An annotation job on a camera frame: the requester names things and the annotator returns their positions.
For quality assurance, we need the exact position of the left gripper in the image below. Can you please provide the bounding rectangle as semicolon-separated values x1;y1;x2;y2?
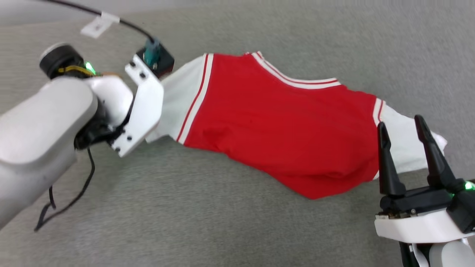
39;43;134;150

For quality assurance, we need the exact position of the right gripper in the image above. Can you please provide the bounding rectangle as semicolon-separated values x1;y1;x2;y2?
377;115;475;235

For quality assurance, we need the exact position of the white paper cable tag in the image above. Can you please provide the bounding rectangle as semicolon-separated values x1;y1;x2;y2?
81;12;120;39

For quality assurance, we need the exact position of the thin black left gripper cable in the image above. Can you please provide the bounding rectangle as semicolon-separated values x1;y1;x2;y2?
34;146;96;232

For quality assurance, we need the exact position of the red and white shirt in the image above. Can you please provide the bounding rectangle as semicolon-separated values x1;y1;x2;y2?
145;51;448;200

